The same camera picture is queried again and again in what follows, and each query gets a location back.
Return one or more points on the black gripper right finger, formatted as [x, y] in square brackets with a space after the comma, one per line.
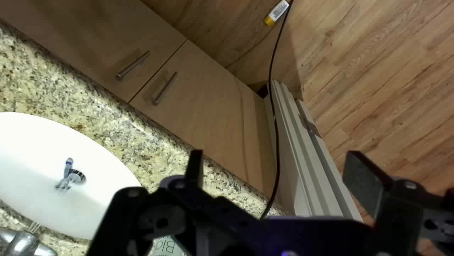
[402, 213]

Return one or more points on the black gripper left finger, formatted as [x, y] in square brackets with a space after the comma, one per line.
[128, 213]

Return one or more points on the white oval sink basin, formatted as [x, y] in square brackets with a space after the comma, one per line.
[38, 189]

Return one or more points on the chrome faucet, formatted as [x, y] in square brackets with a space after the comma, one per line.
[19, 243]

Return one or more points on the wooden vanity granite top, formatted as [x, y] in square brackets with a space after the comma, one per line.
[204, 104]

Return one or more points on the white door frame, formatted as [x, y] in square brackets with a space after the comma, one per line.
[307, 160]

